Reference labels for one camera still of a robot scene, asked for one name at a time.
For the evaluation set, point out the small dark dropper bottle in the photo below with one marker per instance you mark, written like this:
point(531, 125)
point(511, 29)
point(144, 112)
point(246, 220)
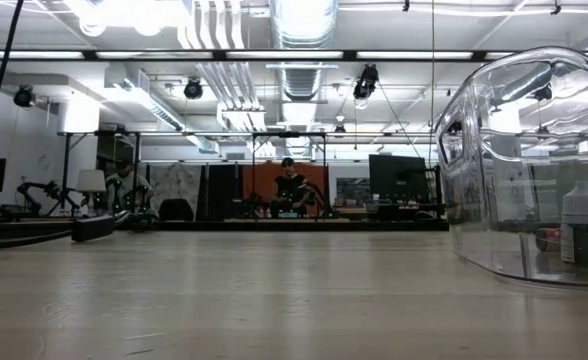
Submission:
point(581, 225)

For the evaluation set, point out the black background robot arm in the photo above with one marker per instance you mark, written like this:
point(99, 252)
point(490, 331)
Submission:
point(39, 192)
point(320, 197)
point(251, 206)

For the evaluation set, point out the person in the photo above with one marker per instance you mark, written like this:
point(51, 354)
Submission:
point(289, 192)
point(124, 187)

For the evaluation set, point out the orange partition panel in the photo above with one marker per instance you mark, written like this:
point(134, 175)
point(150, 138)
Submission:
point(261, 175)

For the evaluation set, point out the small gray screen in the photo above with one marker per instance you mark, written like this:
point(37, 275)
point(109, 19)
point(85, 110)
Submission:
point(353, 189)

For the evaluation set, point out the black office chair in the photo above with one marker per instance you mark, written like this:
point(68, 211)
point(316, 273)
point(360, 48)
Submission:
point(175, 210)

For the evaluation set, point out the black rig crossbar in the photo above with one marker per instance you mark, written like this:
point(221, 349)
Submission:
point(299, 55)

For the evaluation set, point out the round black ceiling fixture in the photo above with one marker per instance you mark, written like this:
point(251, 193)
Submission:
point(193, 89)
point(24, 96)

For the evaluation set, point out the white shade table lamp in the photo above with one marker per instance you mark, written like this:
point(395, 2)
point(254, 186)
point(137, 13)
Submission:
point(91, 181)

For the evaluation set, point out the clear plastic container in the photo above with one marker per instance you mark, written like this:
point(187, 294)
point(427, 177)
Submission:
point(524, 150)

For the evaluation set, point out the black background rig frame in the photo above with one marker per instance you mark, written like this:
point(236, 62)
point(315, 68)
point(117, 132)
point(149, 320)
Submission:
point(99, 133)
point(289, 134)

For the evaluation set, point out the black table frame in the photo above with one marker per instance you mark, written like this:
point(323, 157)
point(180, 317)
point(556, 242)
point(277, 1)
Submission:
point(274, 226)

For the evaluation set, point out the black hanging camera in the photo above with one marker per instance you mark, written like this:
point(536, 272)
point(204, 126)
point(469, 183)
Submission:
point(366, 82)

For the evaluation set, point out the silver air duct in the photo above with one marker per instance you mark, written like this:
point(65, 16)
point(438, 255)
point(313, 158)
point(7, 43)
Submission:
point(304, 25)

